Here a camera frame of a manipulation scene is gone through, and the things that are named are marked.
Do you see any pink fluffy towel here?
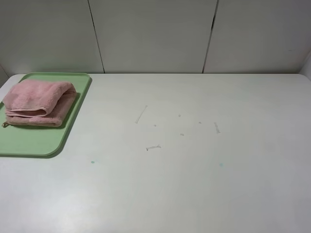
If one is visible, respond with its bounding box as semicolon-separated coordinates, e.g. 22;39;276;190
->
2;79;77;128

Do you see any light green plastic tray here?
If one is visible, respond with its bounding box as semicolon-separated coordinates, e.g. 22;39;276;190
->
0;72;92;158

